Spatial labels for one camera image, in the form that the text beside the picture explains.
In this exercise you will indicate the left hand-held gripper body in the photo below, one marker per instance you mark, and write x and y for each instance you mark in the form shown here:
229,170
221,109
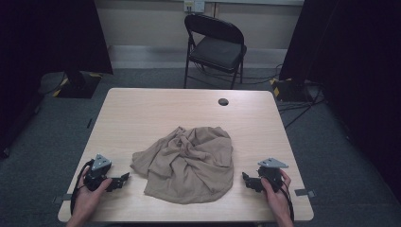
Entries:
98,172

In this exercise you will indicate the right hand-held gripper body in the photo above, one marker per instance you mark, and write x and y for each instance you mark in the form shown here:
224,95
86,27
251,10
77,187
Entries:
271,175

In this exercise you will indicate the beige shorts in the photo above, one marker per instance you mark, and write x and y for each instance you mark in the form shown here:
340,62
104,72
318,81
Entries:
189,164

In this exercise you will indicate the person's right hand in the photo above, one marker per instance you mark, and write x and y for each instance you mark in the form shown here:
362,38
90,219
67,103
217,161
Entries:
275,200

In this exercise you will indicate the person's left hand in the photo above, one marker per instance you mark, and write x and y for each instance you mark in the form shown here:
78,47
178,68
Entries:
89,198

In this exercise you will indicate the grey tape strip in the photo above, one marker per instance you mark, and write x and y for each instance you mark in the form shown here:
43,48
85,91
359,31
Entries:
305,192
63,198

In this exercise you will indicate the black table grommet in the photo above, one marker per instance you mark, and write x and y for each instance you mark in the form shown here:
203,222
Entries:
223,101

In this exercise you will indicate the black stand base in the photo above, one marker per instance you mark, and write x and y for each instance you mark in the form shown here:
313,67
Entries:
78,86
290,90

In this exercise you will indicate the black folding chair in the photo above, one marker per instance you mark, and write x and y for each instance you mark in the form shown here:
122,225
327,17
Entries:
217,50

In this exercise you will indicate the dark curtain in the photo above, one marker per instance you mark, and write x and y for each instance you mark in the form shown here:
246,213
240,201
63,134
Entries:
47,47
356,63

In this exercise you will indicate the white wall socket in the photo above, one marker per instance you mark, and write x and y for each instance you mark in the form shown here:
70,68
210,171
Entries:
194,5

